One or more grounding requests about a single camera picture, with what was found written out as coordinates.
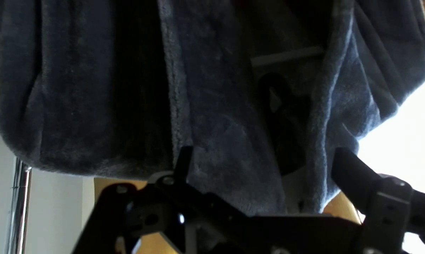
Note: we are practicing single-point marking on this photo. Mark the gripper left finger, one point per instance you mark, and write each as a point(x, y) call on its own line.
point(163, 208)

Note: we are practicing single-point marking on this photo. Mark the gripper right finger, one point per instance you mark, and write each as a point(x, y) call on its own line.
point(385, 208)

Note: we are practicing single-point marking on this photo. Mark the grey-blue fleece robe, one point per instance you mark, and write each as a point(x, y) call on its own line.
point(219, 106)

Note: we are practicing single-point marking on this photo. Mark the chrome garment rack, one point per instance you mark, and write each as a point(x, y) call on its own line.
point(19, 211)

